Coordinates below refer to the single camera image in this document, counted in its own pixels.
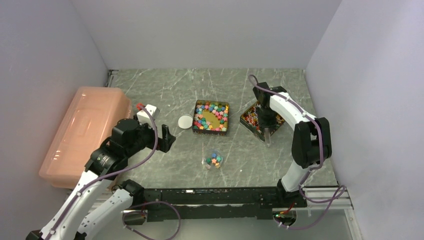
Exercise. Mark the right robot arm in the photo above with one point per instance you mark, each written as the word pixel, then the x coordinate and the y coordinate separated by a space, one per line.
pixel 311 143

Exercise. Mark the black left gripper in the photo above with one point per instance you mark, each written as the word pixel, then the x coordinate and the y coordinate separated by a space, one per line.
pixel 166 139

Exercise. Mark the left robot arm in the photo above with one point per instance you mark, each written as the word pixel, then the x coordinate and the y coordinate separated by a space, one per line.
pixel 75 220

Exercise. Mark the gold tin of star candies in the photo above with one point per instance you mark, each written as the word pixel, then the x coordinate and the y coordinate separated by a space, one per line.
pixel 210 118

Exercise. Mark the white jar lid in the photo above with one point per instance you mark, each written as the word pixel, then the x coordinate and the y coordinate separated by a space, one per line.
pixel 185 121

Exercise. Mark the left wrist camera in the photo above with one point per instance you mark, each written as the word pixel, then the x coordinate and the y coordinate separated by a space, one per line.
pixel 146 114

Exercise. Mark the gold tin of lollipops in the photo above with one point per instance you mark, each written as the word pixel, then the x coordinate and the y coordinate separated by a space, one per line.
pixel 249 119

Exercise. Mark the clear plastic jar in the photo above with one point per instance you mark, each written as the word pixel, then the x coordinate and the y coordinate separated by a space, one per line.
pixel 212 159

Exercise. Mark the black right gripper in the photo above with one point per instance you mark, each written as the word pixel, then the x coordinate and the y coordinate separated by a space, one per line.
pixel 263 124

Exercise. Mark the pink plastic storage box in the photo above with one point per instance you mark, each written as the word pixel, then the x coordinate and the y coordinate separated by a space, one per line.
pixel 89 120

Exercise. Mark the aluminium frame rail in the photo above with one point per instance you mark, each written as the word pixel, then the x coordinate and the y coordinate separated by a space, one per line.
pixel 322 201

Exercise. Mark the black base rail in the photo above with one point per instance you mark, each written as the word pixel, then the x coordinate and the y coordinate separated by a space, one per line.
pixel 261 203

